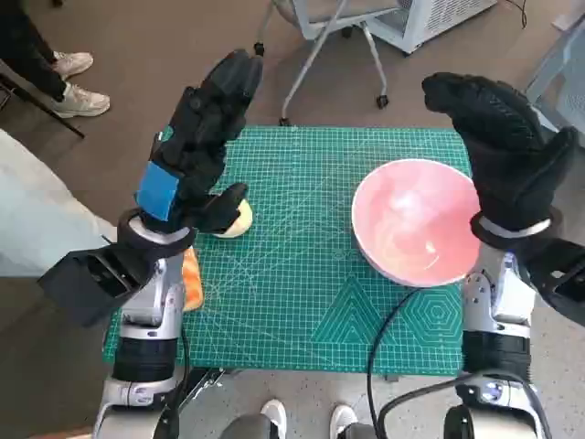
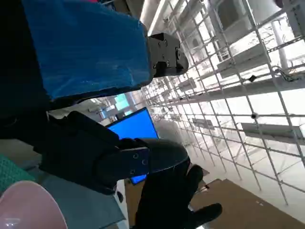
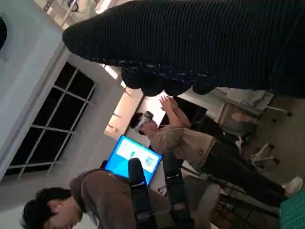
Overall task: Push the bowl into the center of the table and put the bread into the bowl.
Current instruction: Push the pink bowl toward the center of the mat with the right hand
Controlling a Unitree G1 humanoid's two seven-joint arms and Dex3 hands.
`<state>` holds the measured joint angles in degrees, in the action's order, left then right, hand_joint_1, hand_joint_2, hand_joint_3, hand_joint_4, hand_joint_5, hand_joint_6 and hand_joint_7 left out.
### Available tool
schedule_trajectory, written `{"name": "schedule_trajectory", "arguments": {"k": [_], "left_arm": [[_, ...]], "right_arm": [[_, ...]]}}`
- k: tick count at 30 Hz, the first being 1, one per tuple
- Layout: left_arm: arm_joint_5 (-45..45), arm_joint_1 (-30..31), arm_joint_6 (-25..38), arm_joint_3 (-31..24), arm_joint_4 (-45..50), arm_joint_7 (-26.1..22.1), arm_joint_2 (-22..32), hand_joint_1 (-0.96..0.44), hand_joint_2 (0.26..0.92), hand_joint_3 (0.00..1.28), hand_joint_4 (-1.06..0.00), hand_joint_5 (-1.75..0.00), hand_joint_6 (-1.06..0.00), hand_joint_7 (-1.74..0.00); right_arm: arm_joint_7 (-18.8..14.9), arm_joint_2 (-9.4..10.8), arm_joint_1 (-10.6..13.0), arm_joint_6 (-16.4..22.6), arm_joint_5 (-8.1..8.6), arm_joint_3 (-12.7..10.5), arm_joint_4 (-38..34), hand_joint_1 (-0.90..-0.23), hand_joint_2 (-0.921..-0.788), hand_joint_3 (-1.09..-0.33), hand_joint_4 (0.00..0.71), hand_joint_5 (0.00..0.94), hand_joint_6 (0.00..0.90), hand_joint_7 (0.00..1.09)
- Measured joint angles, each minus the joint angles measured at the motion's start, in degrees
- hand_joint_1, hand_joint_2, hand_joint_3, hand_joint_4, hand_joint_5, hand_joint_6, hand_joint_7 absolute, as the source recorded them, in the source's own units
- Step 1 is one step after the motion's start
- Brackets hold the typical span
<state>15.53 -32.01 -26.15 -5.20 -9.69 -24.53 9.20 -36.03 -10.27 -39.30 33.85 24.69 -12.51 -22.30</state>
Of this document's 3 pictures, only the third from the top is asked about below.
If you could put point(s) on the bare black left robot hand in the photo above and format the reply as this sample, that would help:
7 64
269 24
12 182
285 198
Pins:
140 195

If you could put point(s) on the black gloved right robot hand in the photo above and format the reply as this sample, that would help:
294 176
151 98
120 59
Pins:
190 35

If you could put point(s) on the person in hooded top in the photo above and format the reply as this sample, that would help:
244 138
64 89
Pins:
104 193

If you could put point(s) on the laptop with blue screen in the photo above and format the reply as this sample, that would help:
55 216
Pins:
124 152

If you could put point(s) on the person with white shoes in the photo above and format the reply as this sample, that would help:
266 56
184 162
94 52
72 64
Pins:
190 145

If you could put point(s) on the white VR headset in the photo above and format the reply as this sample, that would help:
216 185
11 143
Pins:
144 119

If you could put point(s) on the white chair base with castors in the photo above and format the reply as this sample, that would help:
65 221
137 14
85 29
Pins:
262 155

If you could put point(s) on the green cutting mat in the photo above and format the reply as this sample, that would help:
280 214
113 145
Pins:
294 210

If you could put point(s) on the grey chair with white frame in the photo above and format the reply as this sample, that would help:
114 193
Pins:
240 124

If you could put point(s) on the dark window with white frame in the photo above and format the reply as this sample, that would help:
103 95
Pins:
54 119

